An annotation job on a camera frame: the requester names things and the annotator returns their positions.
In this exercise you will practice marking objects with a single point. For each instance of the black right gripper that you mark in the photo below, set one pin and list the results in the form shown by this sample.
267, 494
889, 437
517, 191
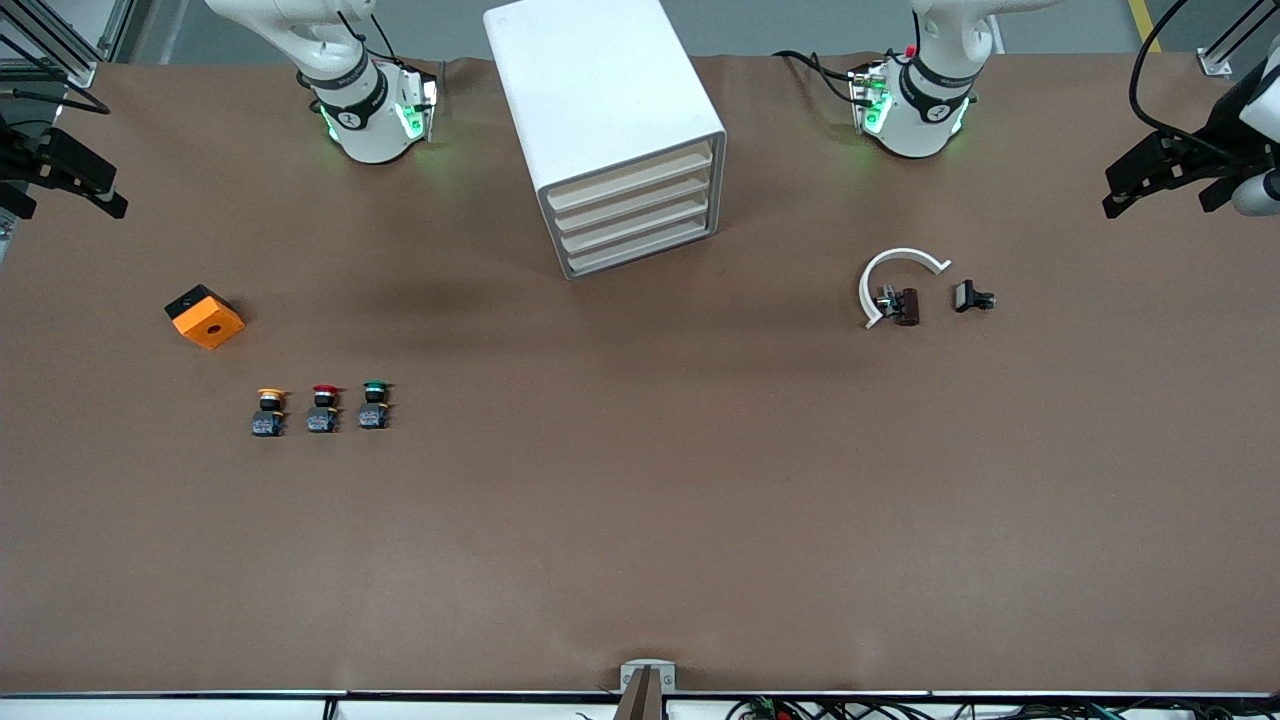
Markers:
22, 160

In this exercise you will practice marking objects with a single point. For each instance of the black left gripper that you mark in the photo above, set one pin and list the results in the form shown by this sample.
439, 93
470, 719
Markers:
1213, 143

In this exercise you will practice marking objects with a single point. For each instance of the yellow push button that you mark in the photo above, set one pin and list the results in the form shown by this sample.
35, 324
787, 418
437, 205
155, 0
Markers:
268, 412

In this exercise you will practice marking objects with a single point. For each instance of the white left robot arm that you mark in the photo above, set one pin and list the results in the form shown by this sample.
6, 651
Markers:
920, 120

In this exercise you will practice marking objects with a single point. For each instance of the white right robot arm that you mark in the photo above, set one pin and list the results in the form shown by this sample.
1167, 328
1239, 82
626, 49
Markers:
350, 110

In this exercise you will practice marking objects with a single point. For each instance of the red push button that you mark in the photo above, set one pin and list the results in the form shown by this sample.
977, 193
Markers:
322, 410

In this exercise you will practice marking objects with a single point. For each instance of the green push button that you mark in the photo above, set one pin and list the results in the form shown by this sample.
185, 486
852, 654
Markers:
374, 406

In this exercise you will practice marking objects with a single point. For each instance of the small black electrical component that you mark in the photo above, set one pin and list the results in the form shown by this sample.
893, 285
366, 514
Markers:
965, 296

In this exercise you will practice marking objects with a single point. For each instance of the aluminium frame profile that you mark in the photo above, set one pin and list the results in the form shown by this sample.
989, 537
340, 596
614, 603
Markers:
1215, 62
60, 55

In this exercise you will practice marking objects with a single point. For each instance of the orange button enclosure box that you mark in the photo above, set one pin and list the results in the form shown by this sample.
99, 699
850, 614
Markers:
210, 325

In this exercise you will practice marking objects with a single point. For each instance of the white table edge rail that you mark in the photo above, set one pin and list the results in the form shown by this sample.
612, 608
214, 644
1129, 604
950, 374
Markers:
150, 708

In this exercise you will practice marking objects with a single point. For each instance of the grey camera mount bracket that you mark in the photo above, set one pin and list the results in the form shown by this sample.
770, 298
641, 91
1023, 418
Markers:
648, 690

